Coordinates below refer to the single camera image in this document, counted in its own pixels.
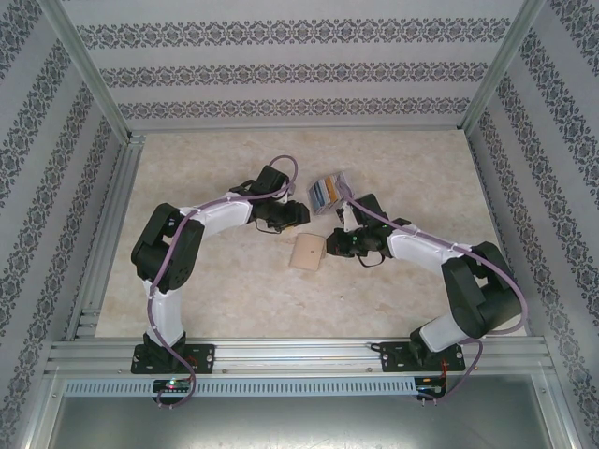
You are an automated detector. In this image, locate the tan leather card holder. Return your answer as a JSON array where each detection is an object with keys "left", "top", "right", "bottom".
[{"left": 288, "top": 232, "right": 328, "bottom": 273}]

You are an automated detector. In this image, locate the clear acrylic card rack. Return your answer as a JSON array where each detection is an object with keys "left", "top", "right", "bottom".
[{"left": 306, "top": 171, "right": 351, "bottom": 217}]

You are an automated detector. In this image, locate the grey sheet metal panel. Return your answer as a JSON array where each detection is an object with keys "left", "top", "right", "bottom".
[{"left": 46, "top": 395, "right": 553, "bottom": 449}]

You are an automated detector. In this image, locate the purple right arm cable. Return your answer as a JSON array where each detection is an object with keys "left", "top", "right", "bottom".
[{"left": 337, "top": 181, "right": 528, "bottom": 408}]

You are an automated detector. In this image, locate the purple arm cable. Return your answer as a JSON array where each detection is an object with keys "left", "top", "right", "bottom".
[
  {"left": 337, "top": 181, "right": 528, "bottom": 408},
  {"left": 146, "top": 154, "right": 300, "bottom": 412}
]

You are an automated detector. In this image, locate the aluminium back frame rail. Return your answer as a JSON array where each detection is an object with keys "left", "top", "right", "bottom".
[{"left": 125, "top": 122, "right": 469, "bottom": 137}]

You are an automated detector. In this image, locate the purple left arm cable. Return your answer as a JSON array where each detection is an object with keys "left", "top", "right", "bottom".
[{"left": 146, "top": 154, "right": 300, "bottom": 412}]

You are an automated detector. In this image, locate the aluminium mounting rail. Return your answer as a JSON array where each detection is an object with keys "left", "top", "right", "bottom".
[{"left": 44, "top": 337, "right": 556, "bottom": 375}]

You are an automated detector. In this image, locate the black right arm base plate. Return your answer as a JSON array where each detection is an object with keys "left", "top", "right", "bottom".
[{"left": 379, "top": 340, "right": 467, "bottom": 374}]

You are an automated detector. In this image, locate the grey slotted cable duct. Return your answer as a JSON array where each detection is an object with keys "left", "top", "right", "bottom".
[{"left": 63, "top": 377, "right": 417, "bottom": 395}]

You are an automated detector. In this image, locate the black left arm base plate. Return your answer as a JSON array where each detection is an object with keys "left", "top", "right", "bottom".
[{"left": 130, "top": 343, "right": 217, "bottom": 375}]

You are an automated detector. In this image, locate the aluminium side rail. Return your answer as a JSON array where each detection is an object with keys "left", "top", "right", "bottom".
[{"left": 65, "top": 135, "right": 146, "bottom": 340}]

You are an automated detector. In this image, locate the aluminium frame post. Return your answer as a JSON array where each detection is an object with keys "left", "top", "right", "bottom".
[
  {"left": 460, "top": 0, "right": 548, "bottom": 135},
  {"left": 37, "top": 0, "right": 135, "bottom": 144}
]

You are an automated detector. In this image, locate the aluminium frame leg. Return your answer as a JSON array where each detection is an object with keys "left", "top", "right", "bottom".
[
  {"left": 533, "top": 371, "right": 579, "bottom": 449},
  {"left": 21, "top": 369, "right": 66, "bottom": 449}
]

